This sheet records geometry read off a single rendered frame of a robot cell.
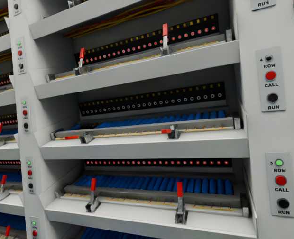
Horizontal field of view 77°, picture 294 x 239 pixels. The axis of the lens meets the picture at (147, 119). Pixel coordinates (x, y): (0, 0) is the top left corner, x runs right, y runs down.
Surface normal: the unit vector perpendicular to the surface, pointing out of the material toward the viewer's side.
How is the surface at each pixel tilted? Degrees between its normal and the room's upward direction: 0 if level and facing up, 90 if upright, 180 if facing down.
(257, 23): 90
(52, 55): 90
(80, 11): 107
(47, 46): 90
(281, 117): 90
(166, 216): 17
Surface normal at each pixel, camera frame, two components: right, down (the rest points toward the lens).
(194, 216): -0.20, -0.94
